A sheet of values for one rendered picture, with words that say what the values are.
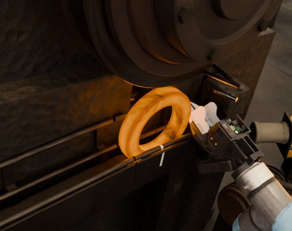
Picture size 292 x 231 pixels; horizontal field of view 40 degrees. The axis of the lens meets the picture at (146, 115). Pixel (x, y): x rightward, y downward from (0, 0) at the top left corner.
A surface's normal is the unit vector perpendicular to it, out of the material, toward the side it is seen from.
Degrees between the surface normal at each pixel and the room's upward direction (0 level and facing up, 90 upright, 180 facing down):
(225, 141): 90
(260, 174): 30
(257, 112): 0
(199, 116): 89
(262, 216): 95
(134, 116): 55
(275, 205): 45
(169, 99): 90
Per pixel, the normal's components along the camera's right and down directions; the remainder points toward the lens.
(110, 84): 0.62, 0.54
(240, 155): -0.77, 0.27
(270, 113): 0.15, -0.80
